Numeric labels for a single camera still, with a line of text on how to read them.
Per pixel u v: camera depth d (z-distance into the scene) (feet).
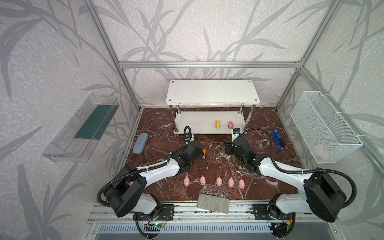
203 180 2.71
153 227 2.37
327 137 2.07
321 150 2.38
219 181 2.70
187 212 2.47
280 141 3.16
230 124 3.25
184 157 2.17
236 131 2.45
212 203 2.42
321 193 1.38
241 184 2.66
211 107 4.06
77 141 2.07
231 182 2.70
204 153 3.05
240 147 2.11
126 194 1.38
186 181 2.70
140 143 3.16
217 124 3.27
